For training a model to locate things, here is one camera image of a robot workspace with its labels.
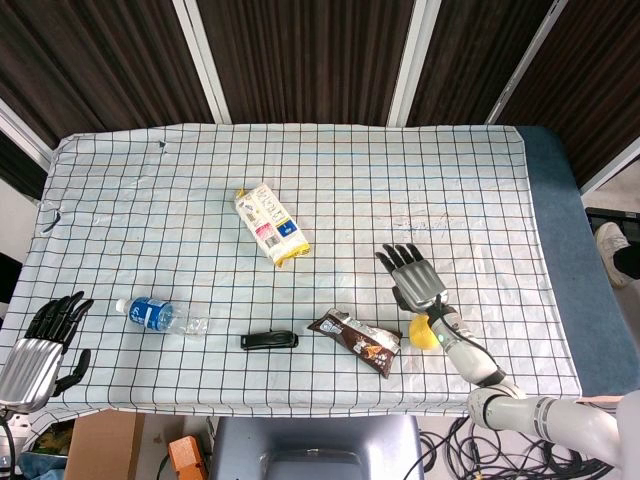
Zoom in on clear blue-label water bottle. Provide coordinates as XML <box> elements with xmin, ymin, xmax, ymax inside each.
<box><xmin>115</xmin><ymin>295</ymin><xmax>210</xmax><ymax>339</ymax></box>

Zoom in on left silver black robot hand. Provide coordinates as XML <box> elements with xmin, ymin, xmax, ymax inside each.
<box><xmin>0</xmin><ymin>290</ymin><xmax>95</xmax><ymax>414</ymax></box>

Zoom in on blue table pad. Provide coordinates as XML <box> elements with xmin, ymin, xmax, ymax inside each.
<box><xmin>515</xmin><ymin>125</ymin><xmax>626</xmax><ymax>399</ymax></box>

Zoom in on cardboard box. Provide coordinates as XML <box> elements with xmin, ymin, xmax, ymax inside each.
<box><xmin>65</xmin><ymin>412</ymin><xmax>146</xmax><ymax>480</ymax></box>

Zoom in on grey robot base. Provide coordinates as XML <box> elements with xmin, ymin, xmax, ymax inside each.
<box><xmin>208</xmin><ymin>415</ymin><xmax>424</xmax><ymax>480</ymax></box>

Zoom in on white checkered tablecloth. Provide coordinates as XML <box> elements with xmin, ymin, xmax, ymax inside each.
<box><xmin>0</xmin><ymin>122</ymin><xmax>583</xmax><ymax>419</ymax></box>

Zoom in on white sneaker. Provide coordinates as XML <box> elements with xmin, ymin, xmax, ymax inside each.
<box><xmin>594</xmin><ymin>222</ymin><xmax>632</xmax><ymax>288</ymax></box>

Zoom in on black folding tool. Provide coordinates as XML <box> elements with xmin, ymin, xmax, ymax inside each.
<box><xmin>239</xmin><ymin>329</ymin><xmax>301</xmax><ymax>351</ymax></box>

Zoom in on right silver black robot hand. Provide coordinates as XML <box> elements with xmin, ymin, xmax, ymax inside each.
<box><xmin>375</xmin><ymin>243</ymin><xmax>448</xmax><ymax>311</ymax></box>

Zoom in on brown chocolate snack wrapper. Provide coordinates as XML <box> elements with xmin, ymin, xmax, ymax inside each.
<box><xmin>306</xmin><ymin>308</ymin><xmax>403</xmax><ymax>380</ymax></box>

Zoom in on black floor cables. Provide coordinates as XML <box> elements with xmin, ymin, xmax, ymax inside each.
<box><xmin>405</xmin><ymin>415</ymin><xmax>621</xmax><ymax>480</ymax></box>

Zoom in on white yellow snack bag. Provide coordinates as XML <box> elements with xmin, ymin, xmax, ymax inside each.
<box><xmin>234</xmin><ymin>183</ymin><xmax>312</xmax><ymax>268</ymax></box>

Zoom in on orange box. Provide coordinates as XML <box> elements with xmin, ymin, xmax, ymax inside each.
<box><xmin>167</xmin><ymin>435</ymin><xmax>207</xmax><ymax>480</ymax></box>

